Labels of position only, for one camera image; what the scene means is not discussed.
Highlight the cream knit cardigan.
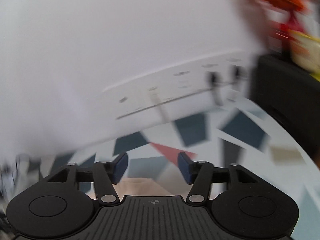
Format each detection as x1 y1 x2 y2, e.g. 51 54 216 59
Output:
87 177 181 201

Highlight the black plug left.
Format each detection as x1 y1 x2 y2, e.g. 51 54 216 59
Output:
207 72 223 106

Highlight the black plug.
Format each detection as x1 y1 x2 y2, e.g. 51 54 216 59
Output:
232 66 241 85
207 72 223 106

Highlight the black plug right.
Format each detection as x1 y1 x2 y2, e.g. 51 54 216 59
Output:
232 66 241 85

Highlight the black bedside cabinet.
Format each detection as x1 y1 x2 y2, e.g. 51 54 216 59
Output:
249 53 320 140

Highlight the white wall socket panel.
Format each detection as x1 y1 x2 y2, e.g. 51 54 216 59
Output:
104 50 249 119

